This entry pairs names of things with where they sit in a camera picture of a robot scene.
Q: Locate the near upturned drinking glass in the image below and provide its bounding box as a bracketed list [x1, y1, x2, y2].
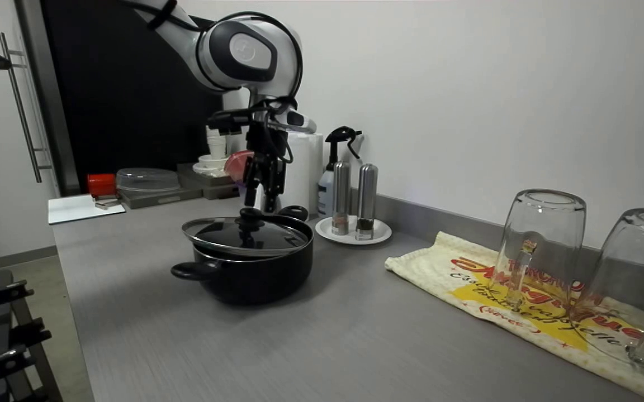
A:
[491, 187, 585, 313]

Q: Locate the bag of white cutlery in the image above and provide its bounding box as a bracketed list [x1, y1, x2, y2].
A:
[193, 155, 225, 179]

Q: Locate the black cooking pot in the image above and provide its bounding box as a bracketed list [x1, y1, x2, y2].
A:
[169, 205, 313, 305]

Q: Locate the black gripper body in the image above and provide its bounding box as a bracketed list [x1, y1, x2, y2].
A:
[205, 95, 318, 187]

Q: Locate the black clamp rack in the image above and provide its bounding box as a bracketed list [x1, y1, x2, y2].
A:
[0, 276, 62, 402]

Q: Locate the small white saucer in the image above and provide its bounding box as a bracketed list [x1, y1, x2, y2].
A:
[314, 215, 394, 245]

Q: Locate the black-capped spray bottle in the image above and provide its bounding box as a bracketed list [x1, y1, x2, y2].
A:
[318, 124, 360, 215]

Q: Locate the right steel grinder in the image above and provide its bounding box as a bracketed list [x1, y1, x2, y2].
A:
[356, 164, 377, 241]

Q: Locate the front paper towel roll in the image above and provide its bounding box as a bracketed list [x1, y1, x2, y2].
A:
[255, 132, 322, 213]

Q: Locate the printed dish towel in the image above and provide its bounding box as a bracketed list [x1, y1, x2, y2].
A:
[382, 231, 644, 402]

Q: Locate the steel grinder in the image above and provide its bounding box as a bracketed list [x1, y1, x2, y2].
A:
[356, 164, 377, 241]
[331, 164, 350, 234]

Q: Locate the flat red-lid container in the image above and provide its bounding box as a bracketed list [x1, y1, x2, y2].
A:
[87, 175, 119, 200]

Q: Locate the left steel grinder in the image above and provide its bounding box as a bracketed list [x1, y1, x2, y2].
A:
[331, 164, 350, 234]

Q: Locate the upturned drinking glass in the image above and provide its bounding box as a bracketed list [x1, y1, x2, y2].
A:
[569, 208, 644, 368]
[491, 187, 585, 313]

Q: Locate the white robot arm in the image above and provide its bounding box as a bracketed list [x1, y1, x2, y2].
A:
[122, 0, 314, 213]

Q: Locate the far upturned drinking glass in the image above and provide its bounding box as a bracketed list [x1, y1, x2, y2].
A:
[569, 208, 644, 368]

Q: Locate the glass pot lid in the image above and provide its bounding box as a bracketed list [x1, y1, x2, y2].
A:
[181, 209, 310, 257]

